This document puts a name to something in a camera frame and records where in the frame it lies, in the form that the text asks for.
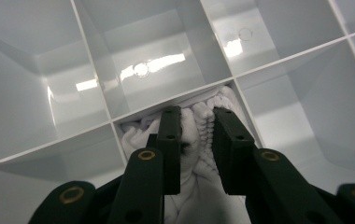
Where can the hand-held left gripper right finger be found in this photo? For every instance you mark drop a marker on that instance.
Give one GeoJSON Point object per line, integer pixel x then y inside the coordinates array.
{"type": "Point", "coordinates": [233, 152]}

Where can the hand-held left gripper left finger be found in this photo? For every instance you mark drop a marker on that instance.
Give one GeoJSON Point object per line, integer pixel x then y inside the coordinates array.
{"type": "Point", "coordinates": [169, 146]}

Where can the white sock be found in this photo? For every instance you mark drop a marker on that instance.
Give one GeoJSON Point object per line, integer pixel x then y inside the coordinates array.
{"type": "Point", "coordinates": [199, 124]}

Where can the white compartment storage box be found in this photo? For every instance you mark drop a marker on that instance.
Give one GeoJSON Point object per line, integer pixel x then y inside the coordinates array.
{"type": "Point", "coordinates": [153, 56]}

